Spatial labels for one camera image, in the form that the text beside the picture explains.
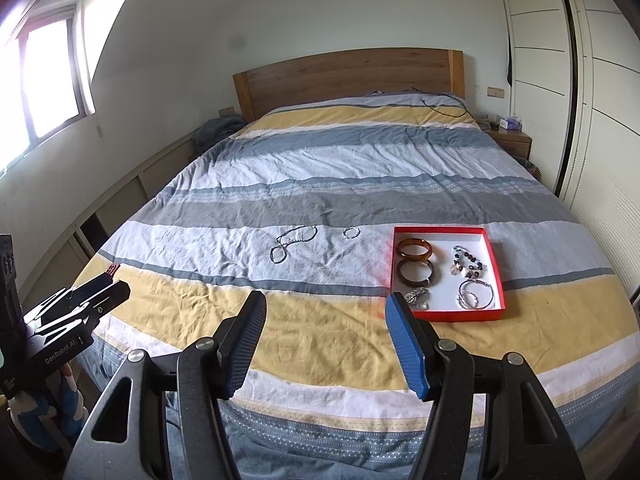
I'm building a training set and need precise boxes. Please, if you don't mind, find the dark olive bangle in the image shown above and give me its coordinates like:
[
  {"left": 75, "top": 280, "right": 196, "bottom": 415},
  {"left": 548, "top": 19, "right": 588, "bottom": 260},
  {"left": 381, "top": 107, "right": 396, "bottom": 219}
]
[{"left": 396, "top": 259, "right": 434, "bottom": 287}]

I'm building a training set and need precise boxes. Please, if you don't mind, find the silver pendant brooch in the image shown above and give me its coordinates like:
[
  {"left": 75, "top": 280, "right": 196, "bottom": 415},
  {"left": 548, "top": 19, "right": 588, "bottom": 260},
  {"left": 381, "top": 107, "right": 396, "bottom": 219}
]
[{"left": 404, "top": 287, "right": 430, "bottom": 311}]

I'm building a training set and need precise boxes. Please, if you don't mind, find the red shallow box tray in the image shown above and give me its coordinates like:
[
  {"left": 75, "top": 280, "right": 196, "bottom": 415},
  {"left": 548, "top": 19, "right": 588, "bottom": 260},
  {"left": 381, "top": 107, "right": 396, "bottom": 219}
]
[{"left": 388, "top": 226, "right": 506, "bottom": 322}]

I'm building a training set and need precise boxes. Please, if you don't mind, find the blue clothes pile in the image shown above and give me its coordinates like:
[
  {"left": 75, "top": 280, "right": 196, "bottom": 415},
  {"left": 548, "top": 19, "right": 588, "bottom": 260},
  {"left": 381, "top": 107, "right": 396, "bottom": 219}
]
[{"left": 192, "top": 114, "right": 247, "bottom": 155}]

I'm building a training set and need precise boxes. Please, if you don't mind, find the twisted silver hoop bracelet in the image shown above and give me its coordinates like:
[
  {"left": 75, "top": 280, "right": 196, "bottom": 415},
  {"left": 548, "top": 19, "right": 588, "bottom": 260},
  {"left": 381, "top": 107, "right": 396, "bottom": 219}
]
[{"left": 455, "top": 278, "right": 497, "bottom": 310}]

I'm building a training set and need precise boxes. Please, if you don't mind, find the striped bed duvet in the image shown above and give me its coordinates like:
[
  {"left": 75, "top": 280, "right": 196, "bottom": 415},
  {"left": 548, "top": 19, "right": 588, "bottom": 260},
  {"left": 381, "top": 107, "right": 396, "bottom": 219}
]
[{"left": 79, "top": 93, "right": 639, "bottom": 479}]

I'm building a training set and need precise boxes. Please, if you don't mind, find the window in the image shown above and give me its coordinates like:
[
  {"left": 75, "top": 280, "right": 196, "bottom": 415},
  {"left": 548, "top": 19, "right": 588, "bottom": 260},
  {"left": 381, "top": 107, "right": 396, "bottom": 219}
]
[{"left": 1, "top": 2, "right": 94, "bottom": 172}]

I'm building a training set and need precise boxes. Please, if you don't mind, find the purple tissue box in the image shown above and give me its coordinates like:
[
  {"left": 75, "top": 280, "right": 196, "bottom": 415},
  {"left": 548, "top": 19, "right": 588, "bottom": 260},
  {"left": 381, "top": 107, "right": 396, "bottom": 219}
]
[{"left": 499, "top": 116, "right": 522, "bottom": 130}]

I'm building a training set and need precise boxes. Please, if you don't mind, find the beaded charm bracelet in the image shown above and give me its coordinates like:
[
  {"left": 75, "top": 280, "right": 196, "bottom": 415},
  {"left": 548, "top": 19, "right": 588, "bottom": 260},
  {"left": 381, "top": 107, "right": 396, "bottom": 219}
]
[{"left": 450, "top": 244, "right": 488, "bottom": 280}]

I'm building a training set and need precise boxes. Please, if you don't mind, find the amber translucent bangle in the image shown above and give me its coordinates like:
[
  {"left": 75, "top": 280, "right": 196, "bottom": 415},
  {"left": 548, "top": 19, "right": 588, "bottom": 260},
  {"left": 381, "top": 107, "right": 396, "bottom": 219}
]
[{"left": 395, "top": 237, "right": 433, "bottom": 262}]

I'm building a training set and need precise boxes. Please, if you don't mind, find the large thin silver bangle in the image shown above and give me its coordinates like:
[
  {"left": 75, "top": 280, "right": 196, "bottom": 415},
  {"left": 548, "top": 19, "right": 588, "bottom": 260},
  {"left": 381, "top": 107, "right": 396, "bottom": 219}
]
[{"left": 457, "top": 289, "right": 494, "bottom": 311}]

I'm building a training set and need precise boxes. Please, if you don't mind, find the wooden nightstand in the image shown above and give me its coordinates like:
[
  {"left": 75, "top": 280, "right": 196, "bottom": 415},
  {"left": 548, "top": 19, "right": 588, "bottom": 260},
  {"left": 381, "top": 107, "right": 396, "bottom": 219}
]
[{"left": 487, "top": 129, "right": 532, "bottom": 160}]

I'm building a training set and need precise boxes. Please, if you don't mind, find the white sliding wardrobe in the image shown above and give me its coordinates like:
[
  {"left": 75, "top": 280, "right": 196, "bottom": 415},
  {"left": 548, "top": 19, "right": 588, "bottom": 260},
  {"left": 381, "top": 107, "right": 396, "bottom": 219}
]
[{"left": 503, "top": 0, "right": 639, "bottom": 301}]

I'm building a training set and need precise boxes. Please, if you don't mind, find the long silver bead necklace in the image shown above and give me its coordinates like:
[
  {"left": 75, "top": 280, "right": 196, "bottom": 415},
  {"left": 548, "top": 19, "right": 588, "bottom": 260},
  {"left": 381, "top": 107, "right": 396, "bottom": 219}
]
[{"left": 278, "top": 224, "right": 319, "bottom": 248}]

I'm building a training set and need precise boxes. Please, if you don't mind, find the wooden headboard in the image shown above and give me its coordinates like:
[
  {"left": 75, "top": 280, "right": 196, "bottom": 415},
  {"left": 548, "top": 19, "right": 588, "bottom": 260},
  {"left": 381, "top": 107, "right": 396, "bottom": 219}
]
[{"left": 233, "top": 48, "right": 465, "bottom": 122}]

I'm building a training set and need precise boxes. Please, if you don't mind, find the black cable on bed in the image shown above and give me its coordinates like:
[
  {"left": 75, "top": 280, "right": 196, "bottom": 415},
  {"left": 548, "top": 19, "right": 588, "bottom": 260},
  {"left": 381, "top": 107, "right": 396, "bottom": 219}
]
[{"left": 409, "top": 86, "right": 474, "bottom": 120}]

